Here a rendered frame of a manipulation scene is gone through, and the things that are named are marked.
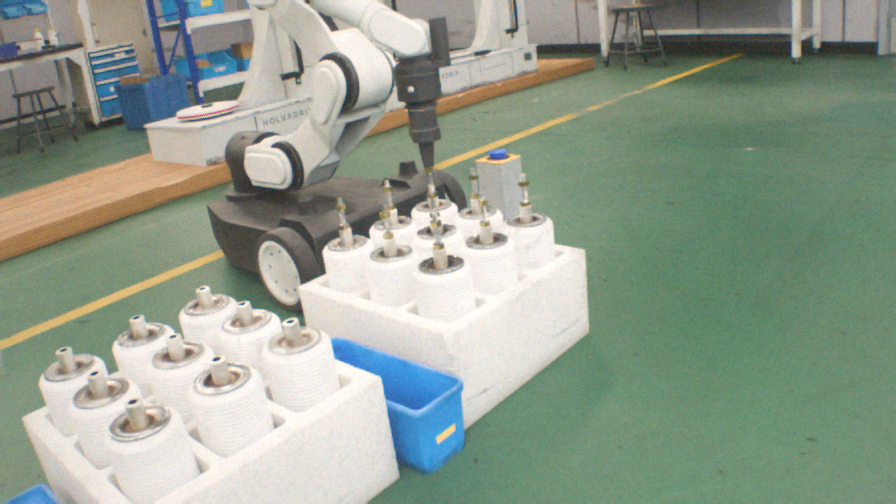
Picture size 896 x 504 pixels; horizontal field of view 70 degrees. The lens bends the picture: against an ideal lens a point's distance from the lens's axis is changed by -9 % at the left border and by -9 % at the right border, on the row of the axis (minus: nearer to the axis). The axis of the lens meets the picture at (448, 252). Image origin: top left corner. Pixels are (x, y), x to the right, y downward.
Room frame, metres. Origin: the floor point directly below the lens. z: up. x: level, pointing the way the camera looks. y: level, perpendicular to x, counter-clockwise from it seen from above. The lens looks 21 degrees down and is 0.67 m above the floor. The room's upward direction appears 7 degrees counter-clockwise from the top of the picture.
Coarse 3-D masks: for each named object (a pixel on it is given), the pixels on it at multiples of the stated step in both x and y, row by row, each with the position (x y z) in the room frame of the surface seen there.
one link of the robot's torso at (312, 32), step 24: (264, 0) 1.76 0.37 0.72; (288, 0) 1.71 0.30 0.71; (288, 24) 1.74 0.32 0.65; (312, 24) 1.70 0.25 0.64; (336, 24) 1.78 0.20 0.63; (312, 48) 1.71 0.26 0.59; (336, 48) 1.65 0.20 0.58; (360, 48) 1.67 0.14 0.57; (360, 72) 1.61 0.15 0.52; (384, 72) 1.66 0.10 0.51; (360, 96) 1.62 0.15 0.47; (384, 96) 1.69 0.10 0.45
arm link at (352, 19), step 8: (304, 0) 1.40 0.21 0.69; (312, 0) 1.38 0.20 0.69; (320, 0) 1.37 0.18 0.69; (328, 0) 1.37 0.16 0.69; (336, 0) 1.37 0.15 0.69; (344, 0) 1.37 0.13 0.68; (352, 0) 1.37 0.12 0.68; (360, 0) 1.37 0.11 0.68; (368, 0) 1.38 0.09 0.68; (312, 8) 1.40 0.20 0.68; (320, 8) 1.38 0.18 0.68; (328, 8) 1.37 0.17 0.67; (336, 8) 1.37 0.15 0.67; (344, 8) 1.37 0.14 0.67; (352, 8) 1.37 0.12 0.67; (360, 8) 1.37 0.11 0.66; (336, 16) 1.38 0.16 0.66; (344, 16) 1.38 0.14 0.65; (352, 16) 1.37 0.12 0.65; (360, 16) 1.37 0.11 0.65; (352, 24) 1.38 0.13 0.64
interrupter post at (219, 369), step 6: (210, 360) 0.75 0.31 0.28; (216, 360) 0.76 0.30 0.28; (222, 360) 0.75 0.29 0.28; (210, 366) 0.75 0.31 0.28; (216, 366) 0.75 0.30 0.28; (222, 366) 0.75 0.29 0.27; (216, 372) 0.75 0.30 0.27; (222, 372) 0.75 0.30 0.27; (228, 372) 0.76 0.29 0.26; (216, 378) 0.75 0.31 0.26; (222, 378) 0.75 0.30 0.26; (228, 378) 0.75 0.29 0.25
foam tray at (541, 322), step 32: (576, 256) 1.20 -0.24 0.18; (320, 288) 1.19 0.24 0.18; (512, 288) 1.09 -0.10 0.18; (544, 288) 1.12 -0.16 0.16; (576, 288) 1.19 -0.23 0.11; (320, 320) 1.18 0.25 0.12; (352, 320) 1.11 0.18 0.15; (384, 320) 1.05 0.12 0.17; (416, 320) 1.01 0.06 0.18; (480, 320) 0.99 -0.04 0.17; (512, 320) 1.05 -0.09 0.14; (544, 320) 1.12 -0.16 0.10; (576, 320) 1.19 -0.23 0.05; (416, 352) 1.00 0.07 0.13; (448, 352) 0.95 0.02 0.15; (480, 352) 0.99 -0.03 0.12; (512, 352) 1.05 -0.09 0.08; (544, 352) 1.11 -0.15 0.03; (480, 384) 0.98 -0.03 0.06; (512, 384) 1.04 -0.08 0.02; (480, 416) 0.98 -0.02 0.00
